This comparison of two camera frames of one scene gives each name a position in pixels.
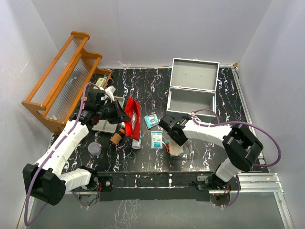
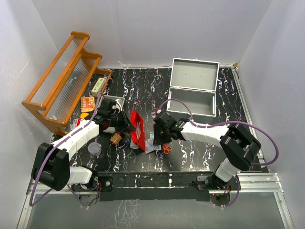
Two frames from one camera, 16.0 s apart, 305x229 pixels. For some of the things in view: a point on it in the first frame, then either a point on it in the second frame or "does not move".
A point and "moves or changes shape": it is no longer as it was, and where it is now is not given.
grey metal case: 193,85 does not move
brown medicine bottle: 116,138 does not move
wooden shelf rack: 74,73 does not move
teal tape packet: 151,120 to 150,147
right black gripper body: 180,141 to 161,136
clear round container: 94,149 does not move
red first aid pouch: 133,126 moves or changes shape
